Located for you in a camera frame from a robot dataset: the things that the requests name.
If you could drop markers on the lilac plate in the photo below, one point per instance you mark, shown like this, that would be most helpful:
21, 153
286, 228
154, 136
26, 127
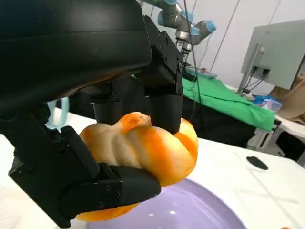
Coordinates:
190, 210

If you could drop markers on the pale green mug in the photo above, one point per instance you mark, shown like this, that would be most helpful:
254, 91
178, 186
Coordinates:
59, 114

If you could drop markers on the brown cardboard box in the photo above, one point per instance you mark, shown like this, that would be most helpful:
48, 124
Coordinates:
295, 105

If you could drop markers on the grey monitor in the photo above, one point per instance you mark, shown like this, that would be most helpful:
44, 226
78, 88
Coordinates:
276, 47

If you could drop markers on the blue plastic container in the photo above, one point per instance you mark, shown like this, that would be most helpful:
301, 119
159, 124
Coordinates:
269, 103

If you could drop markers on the orange and white toy bread roll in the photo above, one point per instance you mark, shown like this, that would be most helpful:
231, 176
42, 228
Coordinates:
162, 152

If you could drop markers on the green cloth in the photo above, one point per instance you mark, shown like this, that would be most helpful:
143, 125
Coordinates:
226, 102

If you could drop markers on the black table drape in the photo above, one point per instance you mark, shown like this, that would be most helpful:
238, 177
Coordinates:
219, 130

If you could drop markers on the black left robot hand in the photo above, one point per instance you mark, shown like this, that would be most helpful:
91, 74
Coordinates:
71, 47

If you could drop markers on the teal flat tray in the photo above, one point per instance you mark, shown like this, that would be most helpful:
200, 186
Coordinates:
202, 73

